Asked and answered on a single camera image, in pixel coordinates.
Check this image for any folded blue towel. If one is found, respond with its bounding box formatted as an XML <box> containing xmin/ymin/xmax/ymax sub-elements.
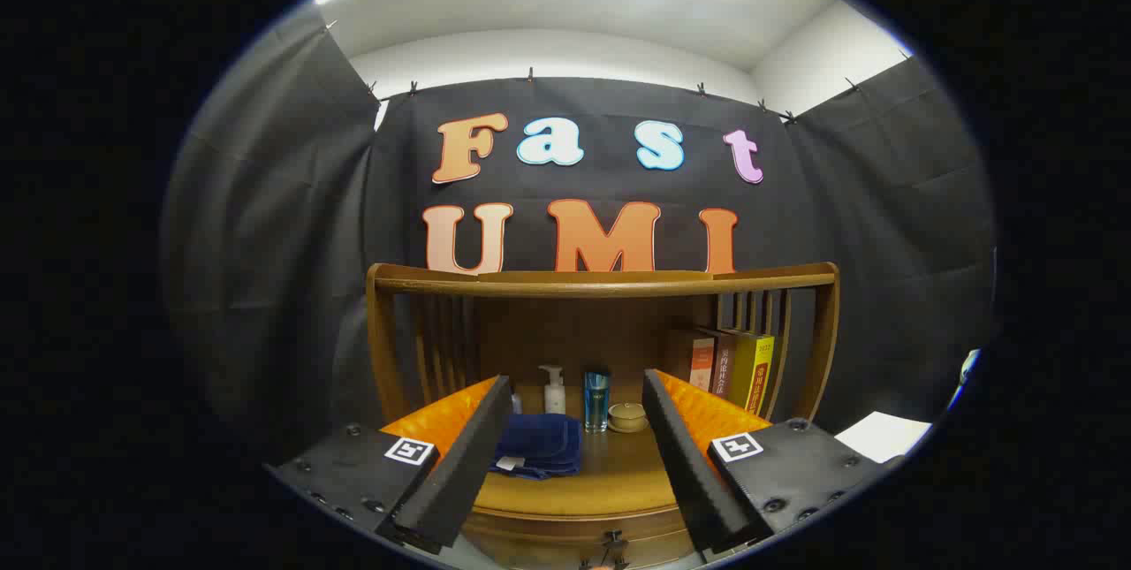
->
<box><xmin>489</xmin><ymin>413</ymin><xmax>584</xmax><ymax>481</ymax></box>

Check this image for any orange and white book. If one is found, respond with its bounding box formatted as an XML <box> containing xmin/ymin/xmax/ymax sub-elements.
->
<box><xmin>669</xmin><ymin>331</ymin><xmax>718</xmax><ymax>394</ymax></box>

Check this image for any blue translucent bottle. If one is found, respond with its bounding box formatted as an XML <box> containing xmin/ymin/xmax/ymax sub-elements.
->
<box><xmin>583</xmin><ymin>369</ymin><xmax>611</xmax><ymax>434</ymax></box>

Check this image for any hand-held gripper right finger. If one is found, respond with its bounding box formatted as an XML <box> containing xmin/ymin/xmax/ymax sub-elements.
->
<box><xmin>641</xmin><ymin>369</ymin><xmax>904</xmax><ymax>555</ymax></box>

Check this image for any brown book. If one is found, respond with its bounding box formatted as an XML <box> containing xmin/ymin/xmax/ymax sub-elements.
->
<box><xmin>711</xmin><ymin>329</ymin><xmax>740</xmax><ymax>399</ymax></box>

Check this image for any wooden cabinet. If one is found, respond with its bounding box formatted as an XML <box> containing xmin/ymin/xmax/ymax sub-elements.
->
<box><xmin>367</xmin><ymin>262</ymin><xmax>840</xmax><ymax>570</ymax></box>

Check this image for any wooden drawer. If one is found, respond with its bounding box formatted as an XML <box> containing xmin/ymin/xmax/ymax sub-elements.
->
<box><xmin>459</xmin><ymin>504</ymin><xmax>701</xmax><ymax>570</ymax></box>

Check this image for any black backdrop cloth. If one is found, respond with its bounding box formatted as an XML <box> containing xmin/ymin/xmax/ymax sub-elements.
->
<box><xmin>162</xmin><ymin>4</ymin><xmax>999</xmax><ymax>465</ymax></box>

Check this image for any cream lidded ceramic pot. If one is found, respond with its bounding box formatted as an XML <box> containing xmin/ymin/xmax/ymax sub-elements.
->
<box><xmin>607</xmin><ymin>402</ymin><xmax>650</xmax><ymax>435</ymax></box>

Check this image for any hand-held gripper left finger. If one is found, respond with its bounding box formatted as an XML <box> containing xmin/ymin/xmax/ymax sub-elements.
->
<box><xmin>269</xmin><ymin>375</ymin><xmax>514</xmax><ymax>555</ymax></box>

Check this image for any white pump bottle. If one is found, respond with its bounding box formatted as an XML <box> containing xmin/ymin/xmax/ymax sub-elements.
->
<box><xmin>539</xmin><ymin>364</ymin><xmax>568</xmax><ymax>415</ymax></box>

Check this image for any yellow book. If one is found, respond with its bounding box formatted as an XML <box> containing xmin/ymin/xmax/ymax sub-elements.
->
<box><xmin>729</xmin><ymin>331</ymin><xmax>776</xmax><ymax>416</ymax></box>

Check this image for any white side unit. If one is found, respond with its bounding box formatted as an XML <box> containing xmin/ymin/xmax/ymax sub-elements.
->
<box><xmin>835</xmin><ymin>411</ymin><xmax>933</xmax><ymax>465</ymax></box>

